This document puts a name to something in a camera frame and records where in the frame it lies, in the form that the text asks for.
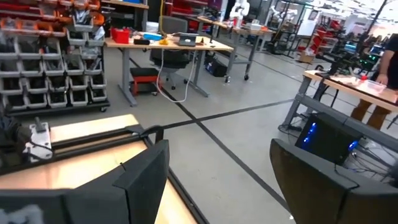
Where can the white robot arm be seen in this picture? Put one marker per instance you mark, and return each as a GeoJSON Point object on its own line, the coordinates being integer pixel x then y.
{"type": "Point", "coordinates": [239, 8]}

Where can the wooden desk grey legs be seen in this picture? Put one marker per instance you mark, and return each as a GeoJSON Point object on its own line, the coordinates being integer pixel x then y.
{"type": "Point", "coordinates": [174, 46]}

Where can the wheeled wooden table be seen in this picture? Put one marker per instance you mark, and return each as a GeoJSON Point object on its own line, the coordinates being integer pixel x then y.
{"type": "Point", "coordinates": [248, 31]}

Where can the white board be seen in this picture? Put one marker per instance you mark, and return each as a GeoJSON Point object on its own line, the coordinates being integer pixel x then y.
{"type": "Point", "coordinates": [308, 23]}

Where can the black computer blue lights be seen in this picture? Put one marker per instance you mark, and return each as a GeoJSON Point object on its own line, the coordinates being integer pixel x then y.
{"type": "Point", "coordinates": [329, 140]}

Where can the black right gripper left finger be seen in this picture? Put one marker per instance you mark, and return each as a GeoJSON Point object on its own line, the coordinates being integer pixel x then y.
{"type": "Point", "coordinates": [124, 196]}

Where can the clear plastic bin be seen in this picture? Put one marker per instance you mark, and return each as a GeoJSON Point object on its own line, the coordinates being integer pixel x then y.
{"type": "Point", "coordinates": [374, 86]}

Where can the black bag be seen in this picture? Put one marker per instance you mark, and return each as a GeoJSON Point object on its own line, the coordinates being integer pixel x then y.
{"type": "Point", "coordinates": [215, 68]}

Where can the white mounting bracket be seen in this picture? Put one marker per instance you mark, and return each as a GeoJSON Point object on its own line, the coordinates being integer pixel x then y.
{"type": "Point", "coordinates": [38, 146]}

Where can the person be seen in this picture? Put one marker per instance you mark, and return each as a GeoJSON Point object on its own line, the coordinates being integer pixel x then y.
{"type": "Point", "coordinates": [391, 62]}

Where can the small black box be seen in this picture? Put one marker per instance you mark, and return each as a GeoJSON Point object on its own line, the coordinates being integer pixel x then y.
{"type": "Point", "coordinates": [141, 41]}

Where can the grey office chair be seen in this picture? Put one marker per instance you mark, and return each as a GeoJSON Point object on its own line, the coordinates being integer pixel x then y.
{"type": "Point", "coordinates": [172, 26]}

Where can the grey-framed wooden workbench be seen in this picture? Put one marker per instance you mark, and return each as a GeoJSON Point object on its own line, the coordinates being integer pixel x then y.
{"type": "Point", "coordinates": [342, 85]}

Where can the grey laptop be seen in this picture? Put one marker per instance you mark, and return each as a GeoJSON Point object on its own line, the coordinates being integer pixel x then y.
{"type": "Point", "coordinates": [187, 40]}

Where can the red rolling stool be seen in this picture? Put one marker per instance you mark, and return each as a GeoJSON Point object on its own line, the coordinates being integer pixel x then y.
{"type": "Point", "coordinates": [144, 79]}

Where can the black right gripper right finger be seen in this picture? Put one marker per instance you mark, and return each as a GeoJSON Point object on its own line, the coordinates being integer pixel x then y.
{"type": "Point", "coordinates": [317, 193]}

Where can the blue flat object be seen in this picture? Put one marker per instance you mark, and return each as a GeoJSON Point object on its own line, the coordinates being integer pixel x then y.
{"type": "Point", "coordinates": [152, 36]}

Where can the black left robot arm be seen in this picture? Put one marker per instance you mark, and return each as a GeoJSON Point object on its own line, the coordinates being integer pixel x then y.
{"type": "Point", "coordinates": [11, 137]}

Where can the cardboard box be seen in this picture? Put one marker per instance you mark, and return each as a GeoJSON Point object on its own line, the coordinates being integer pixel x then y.
{"type": "Point", "coordinates": [306, 57]}

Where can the red storage box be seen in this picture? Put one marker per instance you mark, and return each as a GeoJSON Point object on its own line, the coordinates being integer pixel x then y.
{"type": "Point", "coordinates": [120, 35]}

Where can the parts bin rack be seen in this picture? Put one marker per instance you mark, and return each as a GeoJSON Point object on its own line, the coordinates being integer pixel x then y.
{"type": "Point", "coordinates": [46, 68]}

